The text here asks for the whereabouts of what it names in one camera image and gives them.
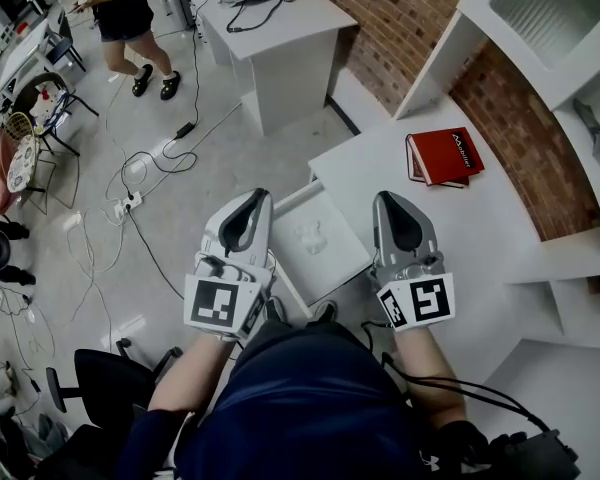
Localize frosted glass cabinet door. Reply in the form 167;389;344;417
457;0;600;112

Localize red hardcover book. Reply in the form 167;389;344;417
405;126;485;187
407;137;471;190

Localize person's left shoe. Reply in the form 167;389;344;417
264;296;289;324

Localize black adapter cable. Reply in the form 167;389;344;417
119;17;201;204

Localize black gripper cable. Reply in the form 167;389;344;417
362;320;554;434

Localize black electronics box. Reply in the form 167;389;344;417
499;430;581;480

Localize gold wire chair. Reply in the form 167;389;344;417
2;111;81;209

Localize person's right shoe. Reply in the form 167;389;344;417
312;300;339;325

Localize small white drawer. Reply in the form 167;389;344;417
265;180;374;320

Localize tangle of white cables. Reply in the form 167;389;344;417
64;207;129;354

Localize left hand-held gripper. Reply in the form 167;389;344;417
182;188;277;340

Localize person's black trousers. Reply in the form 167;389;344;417
249;317;366;342

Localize person's right forearm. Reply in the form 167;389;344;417
394;325;469;429

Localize small white table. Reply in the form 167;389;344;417
0;17;51;94

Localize person's left forearm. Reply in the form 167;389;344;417
147;335;241;414

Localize black office chair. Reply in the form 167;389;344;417
34;337;184;480

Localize white side cabinet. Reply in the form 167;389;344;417
174;0;359;137

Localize person's shoe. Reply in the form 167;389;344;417
264;296;289;324
312;300;339;325

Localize white desk with hutch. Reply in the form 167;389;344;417
307;0;600;469

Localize black floor power cable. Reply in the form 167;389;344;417
127;210;186;302

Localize person's navy shirt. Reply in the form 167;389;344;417
114;317;491;480

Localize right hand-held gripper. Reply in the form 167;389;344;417
368;191;455;332

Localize black device cable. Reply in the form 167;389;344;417
226;0;299;34

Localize patterned round seat cushion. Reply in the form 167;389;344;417
7;135;41;194

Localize grey crumpled cloth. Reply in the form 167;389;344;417
572;98;600;169

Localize dark blue chair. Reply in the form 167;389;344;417
44;10;86;74

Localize black metal chair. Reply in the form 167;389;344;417
12;72;101;157

